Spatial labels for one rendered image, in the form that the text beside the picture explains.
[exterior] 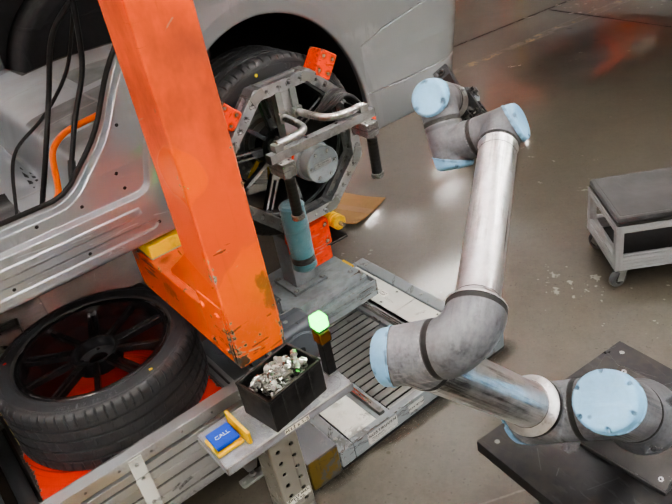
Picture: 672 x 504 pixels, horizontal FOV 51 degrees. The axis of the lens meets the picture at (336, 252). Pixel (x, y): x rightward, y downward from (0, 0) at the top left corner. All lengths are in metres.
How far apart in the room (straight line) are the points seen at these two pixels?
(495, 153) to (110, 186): 1.25
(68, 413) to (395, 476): 1.03
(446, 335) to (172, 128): 0.83
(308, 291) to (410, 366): 1.57
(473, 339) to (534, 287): 1.84
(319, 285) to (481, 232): 1.54
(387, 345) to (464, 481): 1.10
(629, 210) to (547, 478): 1.31
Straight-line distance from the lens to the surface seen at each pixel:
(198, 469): 2.32
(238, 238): 1.90
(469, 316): 1.27
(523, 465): 2.01
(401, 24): 2.80
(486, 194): 1.47
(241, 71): 2.40
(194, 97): 1.74
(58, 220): 2.29
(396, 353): 1.32
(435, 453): 2.44
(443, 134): 1.68
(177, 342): 2.31
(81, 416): 2.21
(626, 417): 1.73
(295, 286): 2.87
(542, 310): 2.97
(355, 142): 2.62
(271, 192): 2.58
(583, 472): 2.01
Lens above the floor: 1.84
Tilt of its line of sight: 32 degrees down
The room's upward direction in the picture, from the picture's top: 12 degrees counter-clockwise
